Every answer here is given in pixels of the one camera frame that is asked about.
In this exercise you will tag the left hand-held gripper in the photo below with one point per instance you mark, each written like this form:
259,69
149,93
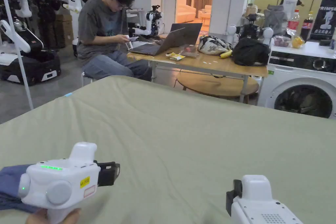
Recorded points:
67,182

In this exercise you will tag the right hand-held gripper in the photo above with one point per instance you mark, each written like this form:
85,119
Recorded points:
258,203

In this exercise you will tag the dark blue garment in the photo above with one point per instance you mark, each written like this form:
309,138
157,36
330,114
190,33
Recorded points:
10,184

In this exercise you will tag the person's left hand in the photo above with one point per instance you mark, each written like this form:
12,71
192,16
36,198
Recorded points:
39,217

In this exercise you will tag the bed with pale green sheet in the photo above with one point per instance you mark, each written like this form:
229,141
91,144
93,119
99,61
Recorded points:
168,140

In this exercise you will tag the white washing machine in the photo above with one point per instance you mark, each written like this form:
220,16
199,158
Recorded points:
296,82

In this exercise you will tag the white robot on black base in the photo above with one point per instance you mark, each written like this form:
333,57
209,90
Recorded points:
29,58

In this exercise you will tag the white tripod pole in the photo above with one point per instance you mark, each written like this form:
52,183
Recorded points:
19,58

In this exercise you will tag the stack of brown cartons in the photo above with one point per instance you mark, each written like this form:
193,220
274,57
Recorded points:
64,31

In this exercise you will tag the black robot with white shoulders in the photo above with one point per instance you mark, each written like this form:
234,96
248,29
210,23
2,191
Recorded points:
252,28

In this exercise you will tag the small white black robot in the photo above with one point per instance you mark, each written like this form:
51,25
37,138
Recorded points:
151,23

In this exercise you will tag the pale sofa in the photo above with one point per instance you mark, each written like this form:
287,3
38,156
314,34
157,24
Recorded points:
187,14

